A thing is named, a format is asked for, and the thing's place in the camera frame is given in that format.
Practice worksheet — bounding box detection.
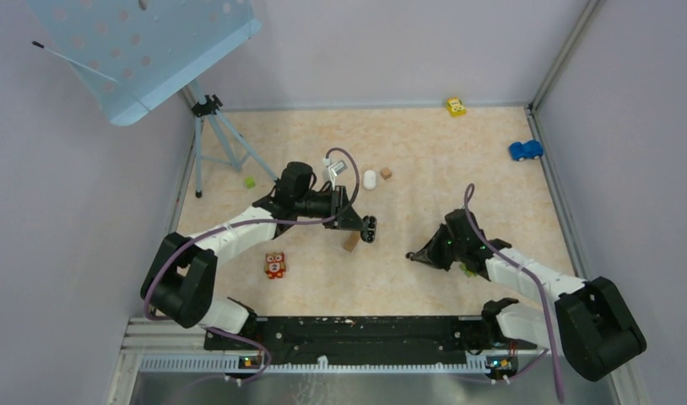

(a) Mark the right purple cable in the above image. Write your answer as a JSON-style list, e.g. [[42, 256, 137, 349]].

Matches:
[[463, 183, 567, 402]]

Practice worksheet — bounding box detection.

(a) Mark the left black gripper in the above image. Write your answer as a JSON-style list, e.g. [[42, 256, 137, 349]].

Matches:
[[295, 185, 368, 231]]

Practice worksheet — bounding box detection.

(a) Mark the light blue tripod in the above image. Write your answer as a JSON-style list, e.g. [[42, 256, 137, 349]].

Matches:
[[183, 79, 279, 198]]

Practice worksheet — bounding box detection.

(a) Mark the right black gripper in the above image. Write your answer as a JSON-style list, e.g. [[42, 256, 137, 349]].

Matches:
[[413, 223, 465, 272]]

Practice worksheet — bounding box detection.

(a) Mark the light blue perforated stand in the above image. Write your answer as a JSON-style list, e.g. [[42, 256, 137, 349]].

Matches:
[[28, 0, 262, 127]]

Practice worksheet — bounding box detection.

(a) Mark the green owl number block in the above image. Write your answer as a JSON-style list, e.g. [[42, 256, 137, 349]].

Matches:
[[459, 263, 477, 278]]

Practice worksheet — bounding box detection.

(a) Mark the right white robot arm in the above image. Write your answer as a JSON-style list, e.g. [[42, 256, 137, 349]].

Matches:
[[406, 209, 647, 381]]

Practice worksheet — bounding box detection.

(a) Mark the wooden arch block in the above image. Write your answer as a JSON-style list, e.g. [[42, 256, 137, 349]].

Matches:
[[343, 232, 361, 252]]

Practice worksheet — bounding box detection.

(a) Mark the white earbud charging case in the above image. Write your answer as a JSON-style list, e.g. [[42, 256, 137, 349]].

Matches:
[[362, 170, 377, 191]]

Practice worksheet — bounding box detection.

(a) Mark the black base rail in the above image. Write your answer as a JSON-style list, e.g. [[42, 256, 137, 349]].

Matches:
[[203, 316, 535, 365]]

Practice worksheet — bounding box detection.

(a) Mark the blue toy car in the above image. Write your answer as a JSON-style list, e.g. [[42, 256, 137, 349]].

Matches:
[[508, 139, 544, 161]]

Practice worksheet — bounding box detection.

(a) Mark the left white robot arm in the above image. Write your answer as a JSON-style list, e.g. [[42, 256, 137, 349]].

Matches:
[[140, 162, 377, 349]]

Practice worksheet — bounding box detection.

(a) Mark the white slotted cable duct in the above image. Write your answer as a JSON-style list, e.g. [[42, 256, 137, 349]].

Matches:
[[139, 354, 490, 374]]

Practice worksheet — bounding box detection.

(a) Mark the small wooden cube far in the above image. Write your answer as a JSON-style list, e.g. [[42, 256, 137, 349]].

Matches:
[[380, 167, 392, 180]]

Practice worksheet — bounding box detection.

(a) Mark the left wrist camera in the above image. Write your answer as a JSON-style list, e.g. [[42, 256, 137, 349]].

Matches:
[[322, 158, 348, 187]]

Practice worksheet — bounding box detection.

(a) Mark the black oval charging case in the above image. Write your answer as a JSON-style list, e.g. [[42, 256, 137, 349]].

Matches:
[[360, 216, 377, 244]]

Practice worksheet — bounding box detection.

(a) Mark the red owl number block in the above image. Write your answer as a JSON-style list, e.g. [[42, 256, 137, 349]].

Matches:
[[264, 252, 286, 279]]

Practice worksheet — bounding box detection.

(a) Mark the yellow toy car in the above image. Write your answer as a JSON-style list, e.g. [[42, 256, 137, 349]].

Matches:
[[446, 97, 467, 117]]

